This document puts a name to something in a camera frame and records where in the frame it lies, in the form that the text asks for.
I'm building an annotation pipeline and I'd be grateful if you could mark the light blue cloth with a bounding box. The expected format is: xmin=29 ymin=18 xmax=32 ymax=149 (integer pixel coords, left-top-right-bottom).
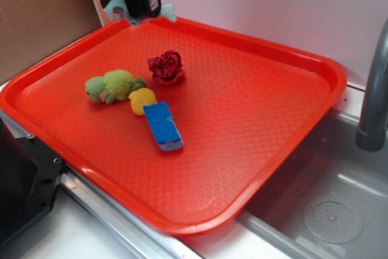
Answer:
xmin=104 ymin=0 xmax=177 ymax=26

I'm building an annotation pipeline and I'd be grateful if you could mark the crumpled red cloth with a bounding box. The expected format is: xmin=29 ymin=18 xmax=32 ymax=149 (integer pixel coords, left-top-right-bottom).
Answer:
xmin=147 ymin=50 xmax=185 ymax=85

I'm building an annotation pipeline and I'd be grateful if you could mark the green plush toy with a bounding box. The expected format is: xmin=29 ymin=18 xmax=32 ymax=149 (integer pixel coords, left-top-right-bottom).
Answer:
xmin=85 ymin=70 xmax=146 ymax=104

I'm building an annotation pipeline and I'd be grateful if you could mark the brown cardboard panel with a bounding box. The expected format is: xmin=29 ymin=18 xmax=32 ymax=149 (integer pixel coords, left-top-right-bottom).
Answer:
xmin=1 ymin=0 xmax=102 ymax=84

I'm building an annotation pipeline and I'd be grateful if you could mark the yellow rubber duck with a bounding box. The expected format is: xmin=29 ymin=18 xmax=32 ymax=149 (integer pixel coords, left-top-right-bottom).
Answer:
xmin=129 ymin=88 xmax=157 ymax=115

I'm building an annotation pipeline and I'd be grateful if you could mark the blue sponge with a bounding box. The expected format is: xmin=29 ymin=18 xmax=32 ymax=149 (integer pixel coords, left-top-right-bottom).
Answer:
xmin=143 ymin=101 xmax=184 ymax=152

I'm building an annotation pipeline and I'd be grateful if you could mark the red plastic tray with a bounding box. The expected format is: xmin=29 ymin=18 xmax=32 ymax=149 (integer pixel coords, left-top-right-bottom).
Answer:
xmin=1 ymin=19 xmax=347 ymax=235

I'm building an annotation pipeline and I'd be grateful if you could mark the grey faucet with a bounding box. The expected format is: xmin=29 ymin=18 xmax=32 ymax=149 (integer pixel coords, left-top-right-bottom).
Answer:
xmin=355 ymin=23 xmax=387 ymax=152

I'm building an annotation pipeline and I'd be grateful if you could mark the grey sink basin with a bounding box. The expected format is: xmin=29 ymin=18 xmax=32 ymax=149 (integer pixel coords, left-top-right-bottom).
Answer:
xmin=238 ymin=110 xmax=387 ymax=258

